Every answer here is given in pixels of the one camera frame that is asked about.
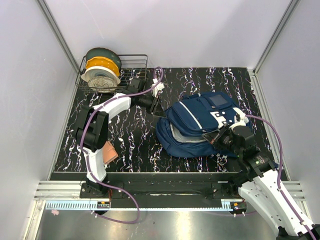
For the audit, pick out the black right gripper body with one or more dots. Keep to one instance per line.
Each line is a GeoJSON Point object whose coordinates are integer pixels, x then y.
{"type": "Point", "coordinates": [224, 139]}

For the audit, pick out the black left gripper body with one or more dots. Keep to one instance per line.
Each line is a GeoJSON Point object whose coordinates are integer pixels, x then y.
{"type": "Point", "coordinates": [155, 102]}

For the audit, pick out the navy blue student backpack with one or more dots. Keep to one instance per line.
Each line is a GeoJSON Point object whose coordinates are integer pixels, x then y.
{"type": "Point", "coordinates": [180, 133]}

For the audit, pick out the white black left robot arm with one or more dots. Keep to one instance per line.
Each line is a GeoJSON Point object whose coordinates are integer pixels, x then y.
{"type": "Point", "coordinates": [92, 124]}

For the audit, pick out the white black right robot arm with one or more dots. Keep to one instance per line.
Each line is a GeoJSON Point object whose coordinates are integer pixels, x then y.
{"type": "Point", "coordinates": [258, 184]}

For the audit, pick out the speckled grey plate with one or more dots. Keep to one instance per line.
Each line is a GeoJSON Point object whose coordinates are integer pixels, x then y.
{"type": "Point", "coordinates": [102, 84]}

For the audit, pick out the yellow plate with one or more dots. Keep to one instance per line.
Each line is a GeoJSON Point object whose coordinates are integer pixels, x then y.
{"type": "Point", "coordinates": [101, 61]}

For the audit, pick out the dark green plate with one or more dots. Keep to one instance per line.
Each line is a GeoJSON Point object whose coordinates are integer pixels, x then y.
{"type": "Point", "coordinates": [104, 52]}

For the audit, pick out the small pink eraser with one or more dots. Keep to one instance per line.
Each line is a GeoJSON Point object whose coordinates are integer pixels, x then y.
{"type": "Point", "coordinates": [55, 212]}

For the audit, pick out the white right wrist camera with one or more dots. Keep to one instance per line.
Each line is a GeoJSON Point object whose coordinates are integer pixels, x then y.
{"type": "Point", "coordinates": [240, 120]}

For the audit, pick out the dark wire dish rack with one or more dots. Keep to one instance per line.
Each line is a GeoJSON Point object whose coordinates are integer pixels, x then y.
{"type": "Point", "coordinates": [133, 66]}

